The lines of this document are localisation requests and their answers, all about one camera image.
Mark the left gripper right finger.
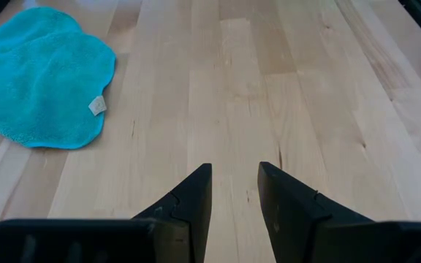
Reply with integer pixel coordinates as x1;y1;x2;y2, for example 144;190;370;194
257;161;421;263

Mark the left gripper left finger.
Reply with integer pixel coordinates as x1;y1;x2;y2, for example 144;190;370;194
0;162;213;263

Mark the teal microfiber towel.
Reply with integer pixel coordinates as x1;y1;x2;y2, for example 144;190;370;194
0;6;117;150

